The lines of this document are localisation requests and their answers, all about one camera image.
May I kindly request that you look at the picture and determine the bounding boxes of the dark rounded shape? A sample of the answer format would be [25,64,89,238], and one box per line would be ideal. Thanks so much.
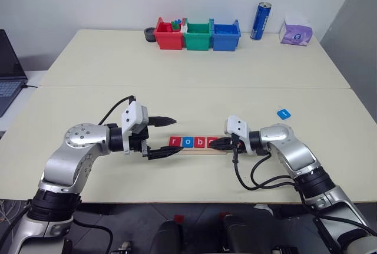
[221,215,257,254]
[152,219,184,254]

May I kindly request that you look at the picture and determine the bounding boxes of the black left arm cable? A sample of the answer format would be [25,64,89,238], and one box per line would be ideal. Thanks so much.
[98,95,137,127]

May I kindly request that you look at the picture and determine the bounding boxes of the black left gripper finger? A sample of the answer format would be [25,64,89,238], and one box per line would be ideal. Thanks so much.
[147,146,184,161]
[148,116,178,128]

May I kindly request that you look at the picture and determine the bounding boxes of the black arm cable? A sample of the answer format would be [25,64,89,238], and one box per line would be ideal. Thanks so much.
[232,143,300,192]
[98,95,137,127]

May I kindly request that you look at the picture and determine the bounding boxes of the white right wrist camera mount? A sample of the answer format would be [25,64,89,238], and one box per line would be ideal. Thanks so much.
[223,115,251,149]

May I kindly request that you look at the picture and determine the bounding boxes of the wooden tile rack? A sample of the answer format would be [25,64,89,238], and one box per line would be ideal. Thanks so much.
[168,135,230,156]

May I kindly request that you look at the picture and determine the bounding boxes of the purple tissue pack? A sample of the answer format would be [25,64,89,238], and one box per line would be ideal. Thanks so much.
[279,15,313,47]

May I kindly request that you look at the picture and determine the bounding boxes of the dark grey round cup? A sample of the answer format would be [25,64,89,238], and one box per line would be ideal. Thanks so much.
[144,27,157,44]

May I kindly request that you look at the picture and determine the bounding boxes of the green plastic bin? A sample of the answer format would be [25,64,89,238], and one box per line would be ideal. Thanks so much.
[182,18,214,52]

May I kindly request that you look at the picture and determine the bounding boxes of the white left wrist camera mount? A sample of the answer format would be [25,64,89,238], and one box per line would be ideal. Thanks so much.
[121,100,151,156]

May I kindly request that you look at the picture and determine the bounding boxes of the white loose wires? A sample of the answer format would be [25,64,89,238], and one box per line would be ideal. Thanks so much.
[0,199,28,226]

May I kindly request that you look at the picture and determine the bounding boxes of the white side table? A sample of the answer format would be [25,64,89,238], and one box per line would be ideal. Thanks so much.
[0,70,49,140]

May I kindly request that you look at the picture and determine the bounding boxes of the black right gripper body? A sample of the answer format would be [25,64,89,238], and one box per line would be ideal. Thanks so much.
[231,134,252,154]

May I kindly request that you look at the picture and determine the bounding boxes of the blue drink can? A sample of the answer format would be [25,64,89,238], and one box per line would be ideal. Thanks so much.
[250,1,272,41]

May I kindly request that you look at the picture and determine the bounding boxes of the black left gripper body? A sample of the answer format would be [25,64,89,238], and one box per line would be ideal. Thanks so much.
[128,124,151,159]

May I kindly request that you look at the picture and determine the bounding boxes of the red plastic bin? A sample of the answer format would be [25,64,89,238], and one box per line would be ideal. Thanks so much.
[153,17,187,51]

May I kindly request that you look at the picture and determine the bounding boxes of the dark laptop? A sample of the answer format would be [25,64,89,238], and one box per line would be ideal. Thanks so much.
[0,29,29,118]

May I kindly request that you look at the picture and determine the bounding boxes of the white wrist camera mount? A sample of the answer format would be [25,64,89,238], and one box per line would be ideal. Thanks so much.
[223,115,251,149]
[121,100,151,156]

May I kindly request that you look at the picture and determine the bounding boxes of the blue plastic bin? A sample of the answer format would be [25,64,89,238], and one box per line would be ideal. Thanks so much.
[211,19,242,52]

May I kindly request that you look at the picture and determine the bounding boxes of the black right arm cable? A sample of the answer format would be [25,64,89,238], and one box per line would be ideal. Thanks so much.
[232,143,300,192]

